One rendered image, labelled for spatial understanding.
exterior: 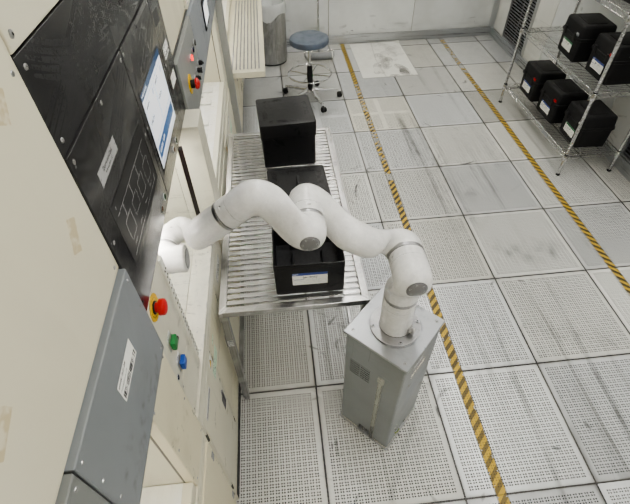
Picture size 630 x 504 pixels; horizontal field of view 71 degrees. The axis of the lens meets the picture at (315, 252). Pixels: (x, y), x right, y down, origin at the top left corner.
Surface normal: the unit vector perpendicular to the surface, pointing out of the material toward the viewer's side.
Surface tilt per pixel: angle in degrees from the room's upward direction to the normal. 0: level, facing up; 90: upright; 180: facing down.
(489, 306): 0
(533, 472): 0
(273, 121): 0
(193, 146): 90
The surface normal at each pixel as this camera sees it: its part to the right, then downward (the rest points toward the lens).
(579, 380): -0.02, -0.69
